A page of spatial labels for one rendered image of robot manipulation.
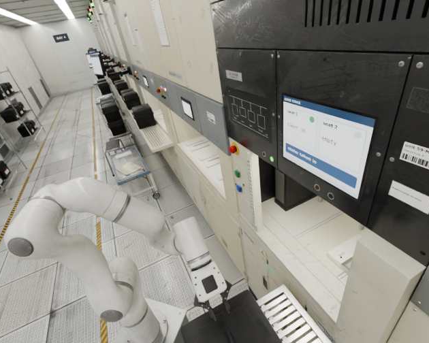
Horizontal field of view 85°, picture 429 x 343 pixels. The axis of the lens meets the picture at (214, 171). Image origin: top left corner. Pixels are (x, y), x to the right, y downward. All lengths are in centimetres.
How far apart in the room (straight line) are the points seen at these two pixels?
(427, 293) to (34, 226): 92
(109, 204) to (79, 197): 8
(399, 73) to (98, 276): 93
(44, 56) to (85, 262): 1363
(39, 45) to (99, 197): 1368
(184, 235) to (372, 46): 68
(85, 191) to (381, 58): 71
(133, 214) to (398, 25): 71
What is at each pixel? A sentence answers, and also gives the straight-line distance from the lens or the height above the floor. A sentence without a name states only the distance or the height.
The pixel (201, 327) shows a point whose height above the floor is 101.
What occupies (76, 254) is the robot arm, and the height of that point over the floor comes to 138.
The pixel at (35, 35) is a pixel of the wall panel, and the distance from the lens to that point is 1429.
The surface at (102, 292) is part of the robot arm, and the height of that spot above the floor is 122.
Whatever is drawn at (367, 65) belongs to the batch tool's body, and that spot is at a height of 178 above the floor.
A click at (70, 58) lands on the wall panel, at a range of 1418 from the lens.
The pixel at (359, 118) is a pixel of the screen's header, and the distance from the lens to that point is 60.
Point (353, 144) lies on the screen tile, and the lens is 63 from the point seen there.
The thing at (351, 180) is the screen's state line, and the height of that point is 151.
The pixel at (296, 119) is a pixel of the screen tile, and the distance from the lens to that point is 74.
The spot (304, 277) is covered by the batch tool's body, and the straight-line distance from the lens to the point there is 123.
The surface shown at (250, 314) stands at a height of 101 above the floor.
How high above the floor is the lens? 190
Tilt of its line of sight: 32 degrees down
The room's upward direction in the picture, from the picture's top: 11 degrees counter-clockwise
